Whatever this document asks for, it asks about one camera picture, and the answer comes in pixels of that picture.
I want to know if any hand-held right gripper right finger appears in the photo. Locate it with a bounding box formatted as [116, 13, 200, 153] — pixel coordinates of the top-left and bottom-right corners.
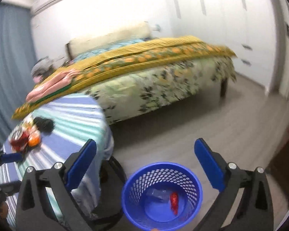
[194, 138, 274, 231]

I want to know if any orange fruit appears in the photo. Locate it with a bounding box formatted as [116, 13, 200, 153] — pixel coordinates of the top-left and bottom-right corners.
[28, 131, 42, 148]

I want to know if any pink folded blanket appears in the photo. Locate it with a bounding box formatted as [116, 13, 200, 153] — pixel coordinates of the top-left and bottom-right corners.
[26, 68, 82, 103]

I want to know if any blue mesh plastic basket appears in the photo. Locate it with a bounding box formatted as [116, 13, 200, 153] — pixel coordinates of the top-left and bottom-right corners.
[122, 162, 203, 229]

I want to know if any cream padded headboard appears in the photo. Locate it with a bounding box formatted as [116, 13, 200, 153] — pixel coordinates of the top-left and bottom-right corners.
[66, 22, 153, 61]

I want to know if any black table base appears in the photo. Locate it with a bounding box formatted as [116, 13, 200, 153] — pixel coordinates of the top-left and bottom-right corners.
[96, 156, 129, 223]

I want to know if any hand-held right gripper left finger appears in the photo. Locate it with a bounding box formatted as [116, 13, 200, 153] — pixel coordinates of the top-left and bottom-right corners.
[16, 139, 98, 231]

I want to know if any clear plastic wrapper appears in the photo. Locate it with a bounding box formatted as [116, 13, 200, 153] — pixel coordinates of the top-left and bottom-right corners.
[146, 189, 171, 201]

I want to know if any red snack packet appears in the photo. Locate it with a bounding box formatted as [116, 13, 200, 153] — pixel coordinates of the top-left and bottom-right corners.
[10, 130, 30, 152]

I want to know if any yellow quilted blanket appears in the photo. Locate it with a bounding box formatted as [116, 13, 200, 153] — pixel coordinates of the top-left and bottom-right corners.
[12, 36, 238, 121]

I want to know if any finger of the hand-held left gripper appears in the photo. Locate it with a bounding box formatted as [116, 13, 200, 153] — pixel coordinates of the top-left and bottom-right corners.
[0, 182, 22, 195]
[0, 150, 24, 172]

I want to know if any blue-grey curtain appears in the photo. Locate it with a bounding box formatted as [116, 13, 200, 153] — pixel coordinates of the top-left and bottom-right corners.
[0, 3, 39, 152]

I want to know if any white wardrobe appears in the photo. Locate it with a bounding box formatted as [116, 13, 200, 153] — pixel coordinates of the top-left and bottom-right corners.
[164, 0, 276, 90]

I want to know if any striped tablecloth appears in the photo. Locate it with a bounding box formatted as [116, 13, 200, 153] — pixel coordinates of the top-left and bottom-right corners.
[0, 94, 115, 229]

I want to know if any white air conditioner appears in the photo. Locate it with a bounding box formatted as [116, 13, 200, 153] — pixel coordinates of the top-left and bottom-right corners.
[31, 0, 67, 16]

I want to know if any dark rope bundle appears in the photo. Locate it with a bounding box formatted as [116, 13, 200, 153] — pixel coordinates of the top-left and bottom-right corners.
[34, 117, 56, 134]

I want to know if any green folded cloth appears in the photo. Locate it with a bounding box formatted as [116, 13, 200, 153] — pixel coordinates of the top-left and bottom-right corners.
[37, 84, 74, 101]

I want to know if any small white flattened carton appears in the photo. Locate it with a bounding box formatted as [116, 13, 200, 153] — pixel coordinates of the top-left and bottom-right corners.
[20, 115, 36, 131]

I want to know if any red crumpled wrapper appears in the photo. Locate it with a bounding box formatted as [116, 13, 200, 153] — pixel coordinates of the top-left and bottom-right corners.
[170, 192, 180, 216]

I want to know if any teal patterned bed sheet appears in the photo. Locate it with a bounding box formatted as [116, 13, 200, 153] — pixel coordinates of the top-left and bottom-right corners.
[73, 37, 146, 62]

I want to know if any dark wooden bed leg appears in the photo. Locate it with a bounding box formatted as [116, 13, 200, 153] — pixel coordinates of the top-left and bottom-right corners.
[220, 79, 229, 98]

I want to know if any pile of clothes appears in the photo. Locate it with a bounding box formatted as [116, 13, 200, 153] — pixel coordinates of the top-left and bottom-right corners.
[31, 56, 56, 83]

